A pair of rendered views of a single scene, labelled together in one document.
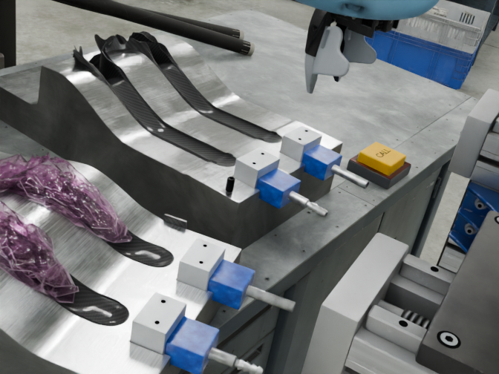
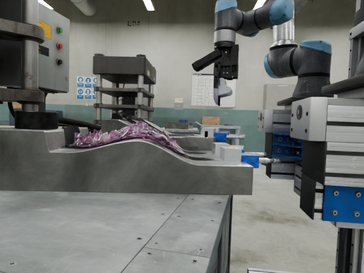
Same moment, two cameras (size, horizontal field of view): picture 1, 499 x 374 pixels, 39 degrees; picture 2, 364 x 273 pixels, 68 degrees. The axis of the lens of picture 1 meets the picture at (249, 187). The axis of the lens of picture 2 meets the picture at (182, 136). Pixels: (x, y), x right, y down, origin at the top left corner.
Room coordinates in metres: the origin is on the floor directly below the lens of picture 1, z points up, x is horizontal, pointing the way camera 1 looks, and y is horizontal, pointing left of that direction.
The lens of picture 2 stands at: (-0.01, 0.33, 0.93)
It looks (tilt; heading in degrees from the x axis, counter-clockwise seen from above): 3 degrees down; 343
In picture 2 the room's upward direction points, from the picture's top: 2 degrees clockwise
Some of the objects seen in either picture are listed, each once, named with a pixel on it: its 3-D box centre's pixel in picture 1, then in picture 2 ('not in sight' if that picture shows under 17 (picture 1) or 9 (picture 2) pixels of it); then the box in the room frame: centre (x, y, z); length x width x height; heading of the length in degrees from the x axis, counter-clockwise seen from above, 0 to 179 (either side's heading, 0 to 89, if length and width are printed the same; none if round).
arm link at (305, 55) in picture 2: not in sight; (312, 58); (0.88, -0.48, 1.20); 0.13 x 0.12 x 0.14; 20
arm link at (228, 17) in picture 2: not in sight; (226, 17); (0.88, -0.09, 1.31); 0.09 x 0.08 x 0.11; 110
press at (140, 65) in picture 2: not in sight; (128, 115); (5.50, -0.21, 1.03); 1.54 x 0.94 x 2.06; 160
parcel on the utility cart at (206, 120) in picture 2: not in sight; (210, 122); (6.28, -2.33, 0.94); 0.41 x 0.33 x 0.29; 77
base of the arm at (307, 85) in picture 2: not in sight; (312, 87); (0.88, -0.48, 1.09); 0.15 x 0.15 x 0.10
